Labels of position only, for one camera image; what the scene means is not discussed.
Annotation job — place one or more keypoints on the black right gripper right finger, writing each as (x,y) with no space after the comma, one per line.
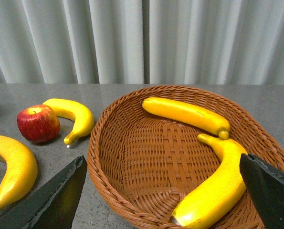
(265,185)

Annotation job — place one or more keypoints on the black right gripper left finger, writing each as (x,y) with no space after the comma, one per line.
(53,206)

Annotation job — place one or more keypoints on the red apple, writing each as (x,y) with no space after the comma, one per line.
(38,124)

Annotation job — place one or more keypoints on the large yellow banana on table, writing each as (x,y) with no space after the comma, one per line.
(21,170)

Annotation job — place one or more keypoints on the small curved yellow banana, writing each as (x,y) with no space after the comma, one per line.
(81,116)

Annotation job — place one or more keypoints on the brown wicker basket right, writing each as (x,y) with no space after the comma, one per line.
(143,165)

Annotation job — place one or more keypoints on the straight yellow banana in basket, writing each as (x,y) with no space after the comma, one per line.
(188,113)

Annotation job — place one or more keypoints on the white curtain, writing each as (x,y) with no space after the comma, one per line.
(142,41)

